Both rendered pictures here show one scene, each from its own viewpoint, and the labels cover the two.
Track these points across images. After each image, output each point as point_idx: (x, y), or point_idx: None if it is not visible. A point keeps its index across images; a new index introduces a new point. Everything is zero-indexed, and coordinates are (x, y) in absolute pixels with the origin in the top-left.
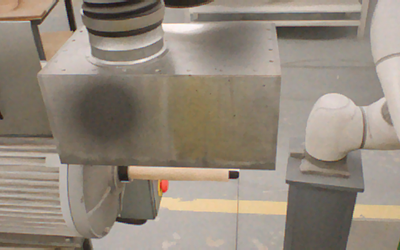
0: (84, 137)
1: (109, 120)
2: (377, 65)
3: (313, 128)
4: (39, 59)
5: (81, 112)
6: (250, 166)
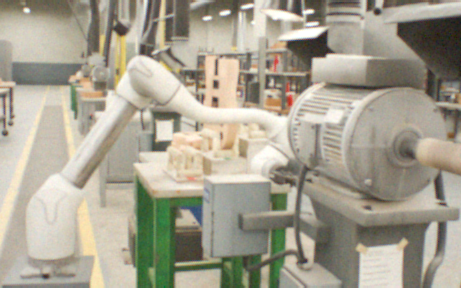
0: None
1: None
2: (176, 93)
3: (64, 223)
4: (363, 34)
5: None
6: None
